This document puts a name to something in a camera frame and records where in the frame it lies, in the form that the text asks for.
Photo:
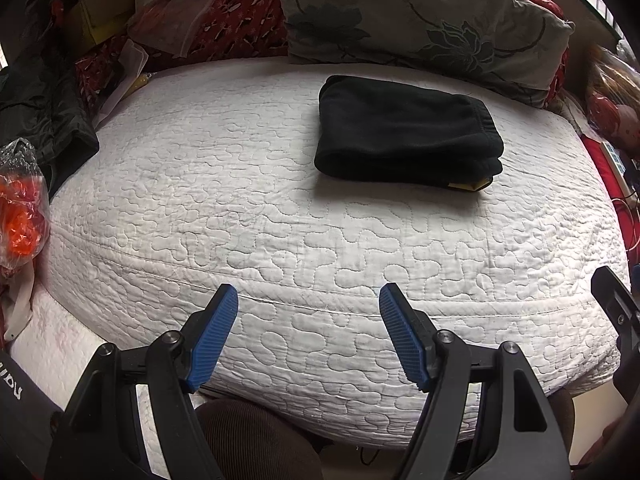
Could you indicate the doll in plastic bag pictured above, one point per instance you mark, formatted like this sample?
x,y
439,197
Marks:
x,y
612,98

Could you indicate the clear plastic bag on blanket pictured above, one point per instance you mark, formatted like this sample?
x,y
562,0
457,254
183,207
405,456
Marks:
x,y
185,15

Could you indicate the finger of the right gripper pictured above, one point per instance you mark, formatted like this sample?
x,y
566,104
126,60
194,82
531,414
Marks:
x,y
619,306

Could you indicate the bag with orange items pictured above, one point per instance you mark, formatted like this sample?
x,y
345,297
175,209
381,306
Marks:
x,y
24,206

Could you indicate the black pants yellow patch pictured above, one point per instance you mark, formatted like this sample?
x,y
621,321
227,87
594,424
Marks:
x,y
382,131

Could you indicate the grey floral pillow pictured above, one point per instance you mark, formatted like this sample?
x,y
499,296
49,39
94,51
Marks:
x,y
517,48

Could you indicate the red floral blanket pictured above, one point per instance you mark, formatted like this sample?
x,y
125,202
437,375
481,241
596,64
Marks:
x,y
228,29

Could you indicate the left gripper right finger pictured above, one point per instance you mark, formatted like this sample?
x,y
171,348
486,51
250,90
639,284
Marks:
x,y
411,333

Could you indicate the brown trousered knee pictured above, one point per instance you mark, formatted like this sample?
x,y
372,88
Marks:
x,y
249,442

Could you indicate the white quilted mattress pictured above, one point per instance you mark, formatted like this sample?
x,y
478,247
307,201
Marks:
x,y
206,176

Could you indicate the black jacket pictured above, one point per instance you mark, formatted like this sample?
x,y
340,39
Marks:
x,y
43,106

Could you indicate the yellow cardboard box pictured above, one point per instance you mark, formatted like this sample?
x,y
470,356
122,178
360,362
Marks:
x,y
92,22

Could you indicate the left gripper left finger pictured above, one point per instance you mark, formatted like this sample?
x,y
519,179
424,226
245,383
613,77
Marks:
x,y
205,334

